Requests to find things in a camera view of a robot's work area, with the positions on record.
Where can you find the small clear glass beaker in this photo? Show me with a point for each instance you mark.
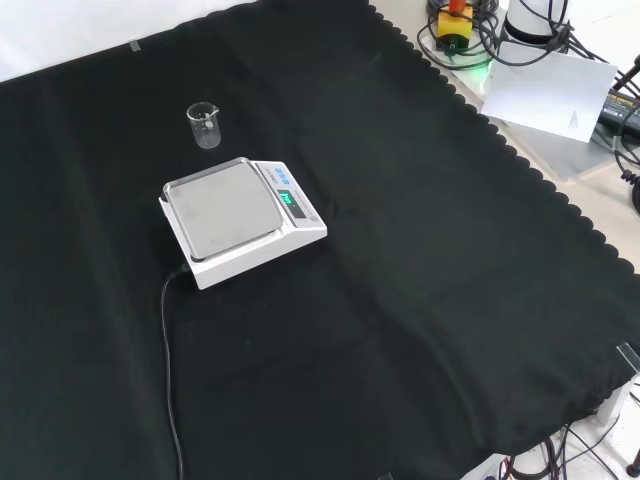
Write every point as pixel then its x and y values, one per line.
pixel 205 136

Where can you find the white electronic balance steel pan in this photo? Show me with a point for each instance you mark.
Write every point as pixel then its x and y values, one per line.
pixel 301 235

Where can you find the black table cloth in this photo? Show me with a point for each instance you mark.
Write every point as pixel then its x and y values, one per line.
pixel 400 260

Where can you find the yellow emergency stop button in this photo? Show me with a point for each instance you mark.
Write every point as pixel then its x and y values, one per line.
pixel 454 26

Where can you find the grey tape strip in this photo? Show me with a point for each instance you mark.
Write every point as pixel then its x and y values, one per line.
pixel 134 45

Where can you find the white paper sheet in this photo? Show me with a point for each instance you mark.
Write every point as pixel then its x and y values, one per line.
pixel 550 95

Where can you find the black power adapter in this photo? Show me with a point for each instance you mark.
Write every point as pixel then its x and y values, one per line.
pixel 620 108

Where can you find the clear tape strip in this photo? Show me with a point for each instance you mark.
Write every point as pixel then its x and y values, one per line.
pixel 628 356

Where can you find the black tripod leg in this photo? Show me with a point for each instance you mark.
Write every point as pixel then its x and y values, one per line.
pixel 629 76

